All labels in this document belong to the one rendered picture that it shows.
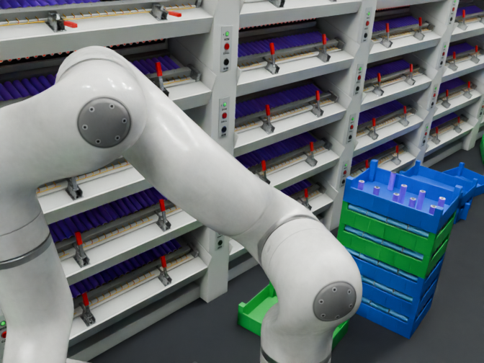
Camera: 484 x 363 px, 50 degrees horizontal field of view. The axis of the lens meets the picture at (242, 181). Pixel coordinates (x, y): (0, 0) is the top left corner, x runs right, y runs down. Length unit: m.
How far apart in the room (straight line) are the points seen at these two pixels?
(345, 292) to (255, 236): 0.17
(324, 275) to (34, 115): 0.41
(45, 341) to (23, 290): 0.08
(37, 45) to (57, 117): 0.63
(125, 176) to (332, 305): 0.82
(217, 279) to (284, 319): 1.06
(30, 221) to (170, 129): 0.20
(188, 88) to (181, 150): 0.80
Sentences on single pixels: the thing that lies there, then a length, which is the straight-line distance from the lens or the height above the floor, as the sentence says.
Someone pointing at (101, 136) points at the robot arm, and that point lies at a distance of 0.54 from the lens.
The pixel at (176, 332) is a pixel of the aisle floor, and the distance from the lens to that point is 1.73.
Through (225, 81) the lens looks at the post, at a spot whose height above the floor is 0.77.
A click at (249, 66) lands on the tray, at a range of 1.63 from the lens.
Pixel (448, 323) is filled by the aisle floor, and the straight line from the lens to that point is 1.94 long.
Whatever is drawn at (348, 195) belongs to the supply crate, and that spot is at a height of 0.42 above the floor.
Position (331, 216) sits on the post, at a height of 0.08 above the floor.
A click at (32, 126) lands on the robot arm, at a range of 0.58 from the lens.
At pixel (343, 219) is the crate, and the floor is 0.34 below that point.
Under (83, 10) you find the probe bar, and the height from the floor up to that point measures 0.99.
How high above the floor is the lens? 1.18
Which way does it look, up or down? 27 degrees down
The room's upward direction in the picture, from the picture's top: 3 degrees clockwise
